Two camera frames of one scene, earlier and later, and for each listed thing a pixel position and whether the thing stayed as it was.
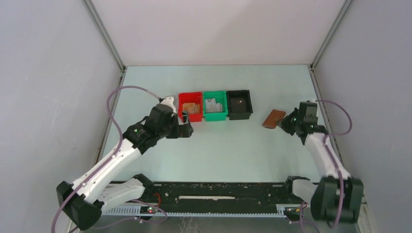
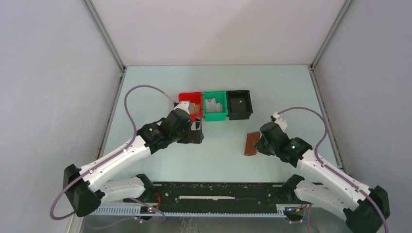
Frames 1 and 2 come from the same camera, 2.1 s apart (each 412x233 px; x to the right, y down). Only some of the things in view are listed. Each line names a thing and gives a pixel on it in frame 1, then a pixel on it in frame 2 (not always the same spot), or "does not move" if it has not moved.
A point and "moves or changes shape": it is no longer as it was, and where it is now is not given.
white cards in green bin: [212, 107] does not move
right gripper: [283, 123] -> [260, 148]
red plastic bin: [196, 98] does not move
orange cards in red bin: [191, 108] does not move
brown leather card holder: [274, 116] moves or changes shape
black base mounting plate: [216, 193] does not move
